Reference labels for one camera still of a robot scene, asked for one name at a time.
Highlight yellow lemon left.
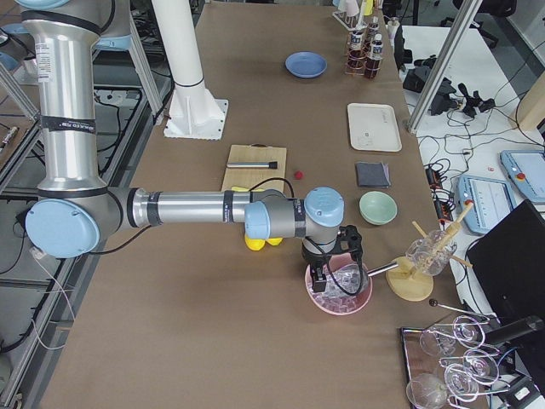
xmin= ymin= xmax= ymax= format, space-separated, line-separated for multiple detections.
xmin=244 ymin=236 xmax=267 ymax=251

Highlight wine glass upper right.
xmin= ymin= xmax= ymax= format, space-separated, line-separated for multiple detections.
xmin=452 ymin=315 xmax=485 ymax=349

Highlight dark sauce bottle left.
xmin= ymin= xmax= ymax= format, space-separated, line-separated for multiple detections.
xmin=345 ymin=28 xmax=364 ymax=75

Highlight blue teach pendant near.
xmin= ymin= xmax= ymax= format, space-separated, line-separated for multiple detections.
xmin=457 ymin=175 xmax=516 ymax=235

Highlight blue plate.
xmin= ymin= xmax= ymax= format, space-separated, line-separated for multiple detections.
xmin=284 ymin=51 xmax=328 ymax=78

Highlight grey folded cloth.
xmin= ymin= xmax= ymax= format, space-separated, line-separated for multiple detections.
xmin=355 ymin=162 xmax=391 ymax=188

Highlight silver black knife sharpener rod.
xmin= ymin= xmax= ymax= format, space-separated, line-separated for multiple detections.
xmin=227 ymin=161 xmax=278 ymax=170

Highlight blue teach pendant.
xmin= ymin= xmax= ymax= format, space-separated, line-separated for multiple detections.
xmin=457 ymin=175 xmax=516 ymax=235
xmin=500 ymin=150 xmax=545 ymax=205

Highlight pink bowl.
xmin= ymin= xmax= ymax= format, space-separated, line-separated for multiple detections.
xmin=304 ymin=253 xmax=374 ymax=316

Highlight clear plastic ice cubes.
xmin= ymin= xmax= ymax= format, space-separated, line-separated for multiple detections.
xmin=307 ymin=262 xmax=368 ymax=314

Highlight aluminium frame post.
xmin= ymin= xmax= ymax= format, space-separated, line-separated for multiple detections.
xmin=406 ymin=0 xmax=482 ymax=135

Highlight clear glass mug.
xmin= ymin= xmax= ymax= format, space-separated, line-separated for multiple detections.
xmin=405 ymin=230 xmax=457 ymax=276

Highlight metal ice scoop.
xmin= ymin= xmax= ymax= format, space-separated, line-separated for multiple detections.
xmin=325 ymin=262 xmax=399 ymax=297

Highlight dark sauce bottle front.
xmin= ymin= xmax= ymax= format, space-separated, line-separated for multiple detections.
xmin=364 ymin=34 xmax=383 ymax=79

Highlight wine glass front left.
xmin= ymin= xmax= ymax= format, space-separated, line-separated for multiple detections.
xmin=405 ymin=373 xmax=448 ymax=409

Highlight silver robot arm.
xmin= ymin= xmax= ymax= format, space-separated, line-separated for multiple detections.
xmin=20 ymin=1 xmax=363 ymax=292

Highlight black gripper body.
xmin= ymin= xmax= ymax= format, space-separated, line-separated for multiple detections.
xmin=335 ymin=225 xmax=363 ymax=261

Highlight yellow lemon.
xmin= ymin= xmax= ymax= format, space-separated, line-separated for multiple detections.
xmin=244 ymin=236 xmax=267 ymax=251
xmin=266 ymin=238 xmax=283 ymax=246

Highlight cream plastic tray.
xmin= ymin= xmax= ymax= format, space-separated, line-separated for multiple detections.
xmin=347 ymin=103 xmax=402 ymax=153

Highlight black laptop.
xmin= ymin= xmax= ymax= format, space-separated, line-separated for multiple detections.
xmin=468 ymin=199 xmax=544 ymax=321

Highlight dark sauce bottle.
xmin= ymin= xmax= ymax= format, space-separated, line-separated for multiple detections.
xmin=345 ymin=28 xmax=364 ymax=75
xmin=364 ymin=34 xmax=383 ymax=79

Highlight yellow lemon right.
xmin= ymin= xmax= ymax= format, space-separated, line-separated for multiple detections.
xmin=266 ymin=238 xmax=283 ymax=246

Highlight green bowl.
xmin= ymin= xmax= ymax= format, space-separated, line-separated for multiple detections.
xmin=359 ymin=191 xmax=398 ymax=226

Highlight black wine glass rack tray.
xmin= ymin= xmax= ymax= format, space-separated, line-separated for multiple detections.
xmin=399 ymin=325 xmax=537 ymax=409

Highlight wooden cutting board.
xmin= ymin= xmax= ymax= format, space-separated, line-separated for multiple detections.
xmin=221 ymin=145 xmax=287 ymax=191

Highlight blue teach pendant far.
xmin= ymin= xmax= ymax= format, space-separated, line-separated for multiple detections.
xmin=500 ymin=150 xmax=545 ymax=205

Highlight copper wire bottle rack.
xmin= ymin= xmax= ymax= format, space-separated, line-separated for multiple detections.
xmin=344 ymin=27 xmax=384 ymax=79

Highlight wooden mug tree stand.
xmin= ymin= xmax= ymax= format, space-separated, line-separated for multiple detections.
xmin=386 ymin=201 xmax=473 ymax=302

